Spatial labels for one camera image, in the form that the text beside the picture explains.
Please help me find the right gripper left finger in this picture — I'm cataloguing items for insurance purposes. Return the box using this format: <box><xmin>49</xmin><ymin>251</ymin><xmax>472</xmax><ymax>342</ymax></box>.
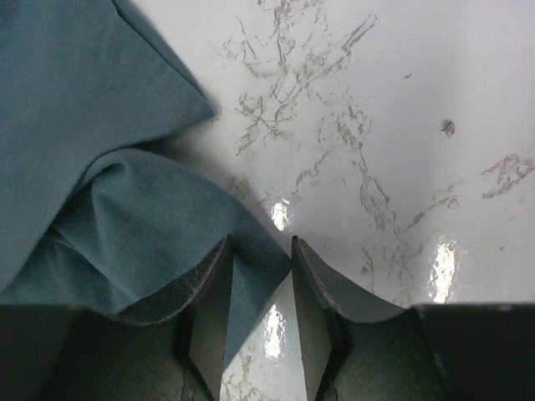
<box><xmin>120</xmin><ymin>236</ymin><xmax>233</xmax><ymax>400</ymax></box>

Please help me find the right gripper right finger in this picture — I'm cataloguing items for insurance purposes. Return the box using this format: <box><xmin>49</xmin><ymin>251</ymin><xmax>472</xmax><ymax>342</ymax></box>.
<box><xmin>291</xmin><ymin>236</ymin><xmax>405</xmax><ymax>400</ymax></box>

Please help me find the grey-blue t shirt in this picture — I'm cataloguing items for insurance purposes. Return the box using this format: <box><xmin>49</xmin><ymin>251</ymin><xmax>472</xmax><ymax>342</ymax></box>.
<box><xmin>1</xmin><ymin>1</ymin><xmax>290</xmax><ymax>359</ymax></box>

